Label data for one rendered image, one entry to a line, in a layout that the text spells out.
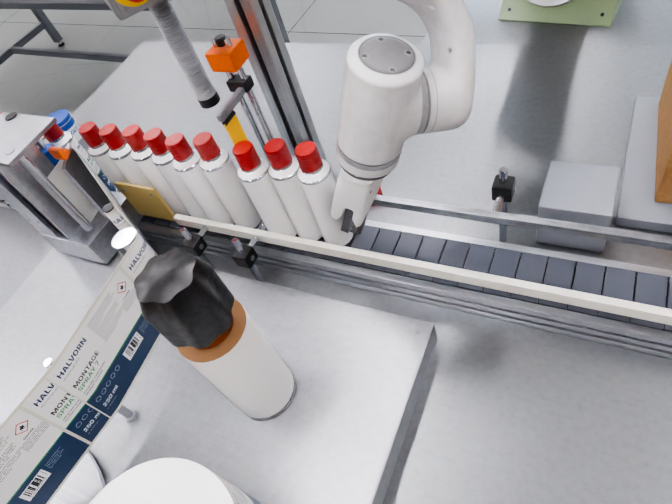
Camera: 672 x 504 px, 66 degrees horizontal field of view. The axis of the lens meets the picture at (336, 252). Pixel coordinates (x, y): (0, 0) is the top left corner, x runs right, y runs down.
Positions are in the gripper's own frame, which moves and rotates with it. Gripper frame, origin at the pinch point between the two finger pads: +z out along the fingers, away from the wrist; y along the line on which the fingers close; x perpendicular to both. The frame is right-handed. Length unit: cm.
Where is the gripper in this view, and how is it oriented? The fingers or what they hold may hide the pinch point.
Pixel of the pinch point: (354, 220)
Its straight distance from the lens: 81.7
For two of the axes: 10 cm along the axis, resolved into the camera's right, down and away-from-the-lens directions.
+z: -0.8, 5.0, 8.6
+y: -3.9, 7.8, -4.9
